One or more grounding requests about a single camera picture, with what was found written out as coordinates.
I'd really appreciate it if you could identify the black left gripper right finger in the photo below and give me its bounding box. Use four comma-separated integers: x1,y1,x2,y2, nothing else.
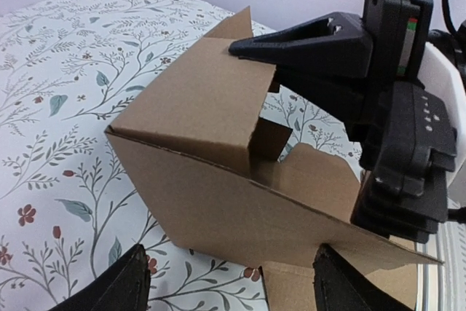
312,244,410,311

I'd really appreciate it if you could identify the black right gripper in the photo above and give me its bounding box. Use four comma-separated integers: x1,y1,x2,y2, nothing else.
229,0,457,243

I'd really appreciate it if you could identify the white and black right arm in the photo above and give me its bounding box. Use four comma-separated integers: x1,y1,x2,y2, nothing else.
229,0,463,243

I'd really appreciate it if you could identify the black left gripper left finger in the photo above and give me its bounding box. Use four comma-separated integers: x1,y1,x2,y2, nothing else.
51,244,151,311

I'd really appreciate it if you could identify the aluminium front rail base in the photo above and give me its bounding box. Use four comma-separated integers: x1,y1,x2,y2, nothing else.
416,222,465,311

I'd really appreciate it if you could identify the brown cardboard box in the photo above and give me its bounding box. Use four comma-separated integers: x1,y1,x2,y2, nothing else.
106,9,435,310

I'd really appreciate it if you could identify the floral patterned table mat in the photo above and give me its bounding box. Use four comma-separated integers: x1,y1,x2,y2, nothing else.
0,0,365,311

